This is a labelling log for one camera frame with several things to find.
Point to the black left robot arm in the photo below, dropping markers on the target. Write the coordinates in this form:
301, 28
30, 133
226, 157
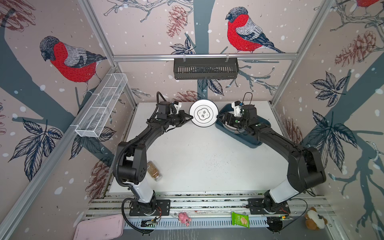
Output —
130, 163

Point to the white clover plate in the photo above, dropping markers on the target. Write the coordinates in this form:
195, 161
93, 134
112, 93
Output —
204, 113

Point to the black hanging wire basket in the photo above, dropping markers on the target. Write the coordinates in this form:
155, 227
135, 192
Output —
206, 69

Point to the pink tray lid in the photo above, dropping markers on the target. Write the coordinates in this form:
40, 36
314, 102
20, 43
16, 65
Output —
105, 228

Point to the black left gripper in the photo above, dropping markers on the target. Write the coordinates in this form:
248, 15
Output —
182, 115

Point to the brown white plush dog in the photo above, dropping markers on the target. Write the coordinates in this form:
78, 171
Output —
314, 221

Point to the aluminium frame post back right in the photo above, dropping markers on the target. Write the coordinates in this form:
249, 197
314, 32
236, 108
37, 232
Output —
314, 27

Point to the dark teal plastic bin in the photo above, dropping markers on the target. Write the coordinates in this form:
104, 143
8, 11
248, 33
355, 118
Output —
247, 140

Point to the aluminium frame post back left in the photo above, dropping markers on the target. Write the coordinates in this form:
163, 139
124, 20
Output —
99, 33

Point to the spice jar with granules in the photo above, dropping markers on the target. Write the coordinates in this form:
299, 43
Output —
153, 171

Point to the green snack packet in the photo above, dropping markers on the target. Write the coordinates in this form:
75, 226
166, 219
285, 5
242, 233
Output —
240, 220

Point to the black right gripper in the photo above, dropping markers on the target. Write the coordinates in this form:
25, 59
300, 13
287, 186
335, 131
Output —
228, 116

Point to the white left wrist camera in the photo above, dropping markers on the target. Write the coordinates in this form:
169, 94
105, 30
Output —
176, 106

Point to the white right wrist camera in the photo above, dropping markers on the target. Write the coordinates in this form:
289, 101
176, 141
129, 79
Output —
237, 107

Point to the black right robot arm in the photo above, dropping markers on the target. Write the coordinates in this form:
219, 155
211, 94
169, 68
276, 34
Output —
305, 168

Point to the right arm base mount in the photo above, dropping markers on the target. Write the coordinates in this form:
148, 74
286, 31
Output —
266, 206

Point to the aluminium horizontal frame bar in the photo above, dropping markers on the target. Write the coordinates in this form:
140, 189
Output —
164, 58

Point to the aluminium frame post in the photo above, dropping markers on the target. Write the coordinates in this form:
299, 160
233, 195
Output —
314, 27
99, 33

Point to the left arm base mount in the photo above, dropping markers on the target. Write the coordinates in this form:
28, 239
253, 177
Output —
153, 208

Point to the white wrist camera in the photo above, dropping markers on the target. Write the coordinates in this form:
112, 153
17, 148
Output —
176, 106
237, 107

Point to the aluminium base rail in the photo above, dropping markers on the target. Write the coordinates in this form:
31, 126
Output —
206, 211

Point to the pink plush toy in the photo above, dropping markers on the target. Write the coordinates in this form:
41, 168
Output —
184, 219

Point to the sunburst plate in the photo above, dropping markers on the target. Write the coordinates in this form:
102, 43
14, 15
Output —
233, 129

